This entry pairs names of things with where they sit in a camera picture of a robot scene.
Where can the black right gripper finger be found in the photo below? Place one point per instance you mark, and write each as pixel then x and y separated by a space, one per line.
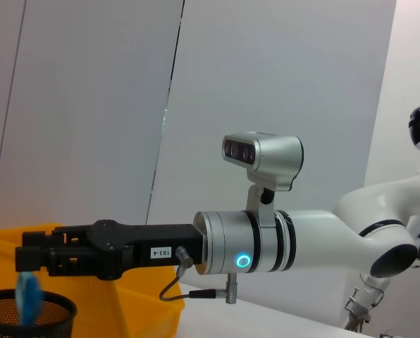
pixel 34 238
pixel 30 258

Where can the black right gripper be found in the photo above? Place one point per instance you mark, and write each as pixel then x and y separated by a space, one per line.
pixel 153 243

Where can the blue scissors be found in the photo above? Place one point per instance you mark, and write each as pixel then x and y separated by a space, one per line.
pixel 28 299

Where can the black mesh pen holder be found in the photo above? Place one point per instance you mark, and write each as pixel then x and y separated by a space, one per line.
pixel 55 317

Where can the yellow plastic storage bin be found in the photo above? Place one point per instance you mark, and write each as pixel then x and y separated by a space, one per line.
pixel 136 306

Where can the right wrist camera housing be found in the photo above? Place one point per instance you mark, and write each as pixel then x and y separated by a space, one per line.
pixel 273 158

